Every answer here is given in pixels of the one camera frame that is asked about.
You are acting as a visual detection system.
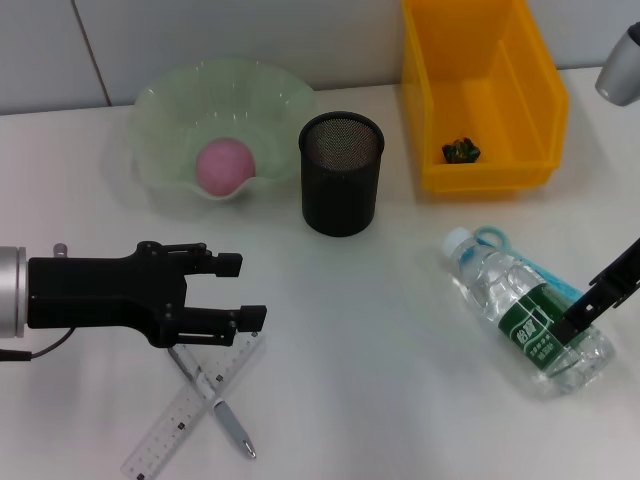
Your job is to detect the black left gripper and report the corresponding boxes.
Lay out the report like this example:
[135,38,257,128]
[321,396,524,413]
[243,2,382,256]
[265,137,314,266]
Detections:
[27,241,244,349]

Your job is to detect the pink peach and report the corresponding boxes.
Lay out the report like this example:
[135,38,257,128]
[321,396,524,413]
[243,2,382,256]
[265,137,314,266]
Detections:
[194,137,257,197]

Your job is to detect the green label water bottle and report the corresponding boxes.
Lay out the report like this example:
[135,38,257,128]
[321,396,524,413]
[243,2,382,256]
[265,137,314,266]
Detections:
[440,227,616,397]

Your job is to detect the green plastic wrapper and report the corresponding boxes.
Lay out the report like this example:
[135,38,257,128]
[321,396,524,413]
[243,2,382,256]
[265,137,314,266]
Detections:
[440,137,482,165]

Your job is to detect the silver white pen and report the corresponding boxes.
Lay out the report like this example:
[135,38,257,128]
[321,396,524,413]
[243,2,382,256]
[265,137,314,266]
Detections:
[167,345,259,460]

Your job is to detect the black mesh pen cup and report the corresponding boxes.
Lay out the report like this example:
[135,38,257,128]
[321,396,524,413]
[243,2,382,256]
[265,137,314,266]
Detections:
[298,111,385,238]

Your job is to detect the transparent plastic ruler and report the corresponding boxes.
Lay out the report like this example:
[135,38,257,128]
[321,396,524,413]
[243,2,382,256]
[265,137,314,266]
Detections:
[121,332,266,479]

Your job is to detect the translucent green fruit bowl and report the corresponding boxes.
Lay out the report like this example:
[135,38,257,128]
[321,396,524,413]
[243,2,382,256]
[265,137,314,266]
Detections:
[124,58,317,202]

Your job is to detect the yellow plastic bin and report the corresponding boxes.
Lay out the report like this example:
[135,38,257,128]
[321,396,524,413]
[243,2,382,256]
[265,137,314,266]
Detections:
[399,0,571,194]

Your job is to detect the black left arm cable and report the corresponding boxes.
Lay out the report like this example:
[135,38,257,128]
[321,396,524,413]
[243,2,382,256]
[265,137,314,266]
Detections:
[0,327,76,362]

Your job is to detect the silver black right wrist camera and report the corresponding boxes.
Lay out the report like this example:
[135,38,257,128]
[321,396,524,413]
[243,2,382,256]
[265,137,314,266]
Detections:
[594,22,640,107]

